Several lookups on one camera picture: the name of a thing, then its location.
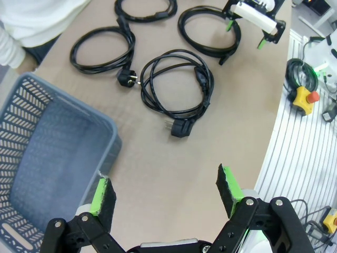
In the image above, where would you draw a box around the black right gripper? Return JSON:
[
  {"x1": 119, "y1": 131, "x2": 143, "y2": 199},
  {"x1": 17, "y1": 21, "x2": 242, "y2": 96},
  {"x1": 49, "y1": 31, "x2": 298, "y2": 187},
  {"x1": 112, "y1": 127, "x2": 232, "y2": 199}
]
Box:
[{"x1": 222, "y1": 0, "x2": 287, "y2": 50}]

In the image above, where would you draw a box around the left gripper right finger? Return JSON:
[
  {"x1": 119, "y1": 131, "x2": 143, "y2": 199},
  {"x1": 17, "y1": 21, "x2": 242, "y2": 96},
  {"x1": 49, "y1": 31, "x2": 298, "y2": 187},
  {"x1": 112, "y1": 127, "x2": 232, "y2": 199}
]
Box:
[{"x1": 210, "y1": 163, "x2": 316, "y2": 253}]

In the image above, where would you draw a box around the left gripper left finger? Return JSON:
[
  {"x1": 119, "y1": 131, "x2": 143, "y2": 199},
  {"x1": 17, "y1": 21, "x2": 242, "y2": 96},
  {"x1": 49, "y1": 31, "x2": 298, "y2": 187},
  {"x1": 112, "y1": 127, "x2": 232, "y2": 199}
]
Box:
[{"x1": 39, "y1": 176, "x2": 127, "y2": 253}]

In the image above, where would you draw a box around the black thick cable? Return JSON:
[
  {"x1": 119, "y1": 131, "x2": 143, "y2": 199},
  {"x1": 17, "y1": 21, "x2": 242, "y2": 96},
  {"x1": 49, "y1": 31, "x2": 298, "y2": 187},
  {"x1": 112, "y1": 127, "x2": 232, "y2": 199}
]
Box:
[{"x1": 177, "y1": 6, "x2": 242, "y2": 66}]

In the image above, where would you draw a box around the black cable with plug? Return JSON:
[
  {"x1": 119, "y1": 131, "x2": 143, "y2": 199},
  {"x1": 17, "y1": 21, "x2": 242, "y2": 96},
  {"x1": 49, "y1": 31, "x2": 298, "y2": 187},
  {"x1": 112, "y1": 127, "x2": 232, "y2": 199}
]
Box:
[{"x1": 70, "y1": 15, "x2": 138, "y2": 89}]

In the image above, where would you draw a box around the person's right forearm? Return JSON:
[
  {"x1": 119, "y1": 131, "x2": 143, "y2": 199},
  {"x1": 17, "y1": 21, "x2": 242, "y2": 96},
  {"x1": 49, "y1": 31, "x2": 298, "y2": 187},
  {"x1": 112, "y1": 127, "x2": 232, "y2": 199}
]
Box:
[{"x1": 0, "y1": 26, "x2": 27, "y2": 69}]

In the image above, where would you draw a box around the person's right hand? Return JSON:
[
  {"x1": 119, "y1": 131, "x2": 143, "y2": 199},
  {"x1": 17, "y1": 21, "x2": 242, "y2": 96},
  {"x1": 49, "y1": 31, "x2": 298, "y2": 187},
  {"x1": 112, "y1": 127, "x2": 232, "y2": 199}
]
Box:
[{"x1": 13, "y1": 55, "x2": 38, "y2": 73}]

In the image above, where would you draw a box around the blue-grey plastic basket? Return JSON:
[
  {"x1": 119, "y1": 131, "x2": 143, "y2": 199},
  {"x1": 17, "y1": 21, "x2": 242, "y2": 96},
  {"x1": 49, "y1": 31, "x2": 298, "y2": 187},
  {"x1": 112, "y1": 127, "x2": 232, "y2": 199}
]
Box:
[{"x1": 0, "y1": 72, "x2": 123, "y2": 253}]

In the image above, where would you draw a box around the yellow emergency stop button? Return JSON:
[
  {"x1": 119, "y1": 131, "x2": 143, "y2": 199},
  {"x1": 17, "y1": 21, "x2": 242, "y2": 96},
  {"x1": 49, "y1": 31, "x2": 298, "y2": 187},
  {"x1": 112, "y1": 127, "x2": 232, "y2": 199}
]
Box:
[
  {"x1": 322, "y1": 208, "x2": 337, "y2": 234},
  {"x1": 291, "y1": 86, "x2": 321, "y2": 116}
]

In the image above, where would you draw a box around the black power adapter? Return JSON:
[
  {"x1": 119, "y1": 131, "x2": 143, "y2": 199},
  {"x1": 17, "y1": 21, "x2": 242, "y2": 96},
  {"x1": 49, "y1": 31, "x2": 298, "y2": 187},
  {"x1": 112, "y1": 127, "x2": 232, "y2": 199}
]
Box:
[{"x1": 322, "y1": 110, "x2": 337, "y2": 122}]

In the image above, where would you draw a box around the person in white sweater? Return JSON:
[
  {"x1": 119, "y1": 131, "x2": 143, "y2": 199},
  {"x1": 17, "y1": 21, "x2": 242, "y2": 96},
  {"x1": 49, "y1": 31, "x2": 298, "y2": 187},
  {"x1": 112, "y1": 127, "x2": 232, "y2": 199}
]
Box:
[{"x1": 0, "y1": 0, "x2": 92, "y2": 73}]

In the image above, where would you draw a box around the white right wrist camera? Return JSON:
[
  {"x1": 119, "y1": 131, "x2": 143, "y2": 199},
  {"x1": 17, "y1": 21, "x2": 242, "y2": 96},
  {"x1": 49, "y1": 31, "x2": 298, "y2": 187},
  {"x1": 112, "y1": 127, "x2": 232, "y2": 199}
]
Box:
[{"x1": 231, "y1": 4, "x2": 277, "y2": 34}]

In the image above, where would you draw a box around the black cable bundle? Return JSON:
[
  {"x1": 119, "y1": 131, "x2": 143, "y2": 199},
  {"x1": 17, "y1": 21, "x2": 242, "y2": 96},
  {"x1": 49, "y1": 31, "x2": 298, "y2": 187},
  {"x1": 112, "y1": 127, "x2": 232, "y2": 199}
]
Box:
[{"x1": 285, "y1": 58, "x2": 319, "y2": 93}]

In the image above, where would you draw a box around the white desk frame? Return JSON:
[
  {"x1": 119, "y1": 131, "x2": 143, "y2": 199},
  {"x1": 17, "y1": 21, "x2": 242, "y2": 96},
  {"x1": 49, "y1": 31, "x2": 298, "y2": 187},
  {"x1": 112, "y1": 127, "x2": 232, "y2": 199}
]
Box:
[{"x1": 299, "y1": 0, "x2": 333, "y2": 37}]

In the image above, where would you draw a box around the slotted aluminium base plate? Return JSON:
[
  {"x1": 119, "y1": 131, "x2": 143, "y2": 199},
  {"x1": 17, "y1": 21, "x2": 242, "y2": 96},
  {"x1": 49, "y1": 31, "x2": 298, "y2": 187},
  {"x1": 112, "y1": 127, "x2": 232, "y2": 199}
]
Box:
[{"x1": 254, "y1": 28, "x2": 337, "y2": 253}]

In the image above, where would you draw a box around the black coiled power cable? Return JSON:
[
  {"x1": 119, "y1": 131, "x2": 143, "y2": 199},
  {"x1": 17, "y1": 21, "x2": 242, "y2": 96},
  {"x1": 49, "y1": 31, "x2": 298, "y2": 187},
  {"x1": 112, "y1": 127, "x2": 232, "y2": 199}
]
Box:
[{"x1": 114, "y1": 0, "x2": 177, "y2": 22}]

